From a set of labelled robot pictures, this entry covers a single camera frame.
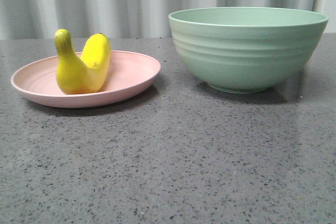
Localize yellow banana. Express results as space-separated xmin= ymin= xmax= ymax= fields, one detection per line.
xmin=55 ymin=29 xmax=110 ymax=94

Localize pink plate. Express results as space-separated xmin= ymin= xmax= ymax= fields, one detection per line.
xmin=11 ymin=50 xmax=161 ymax=109

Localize green ribbed bowl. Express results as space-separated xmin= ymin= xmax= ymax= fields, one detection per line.
xmin=169 ymin=7 xmax=328 ymax=94

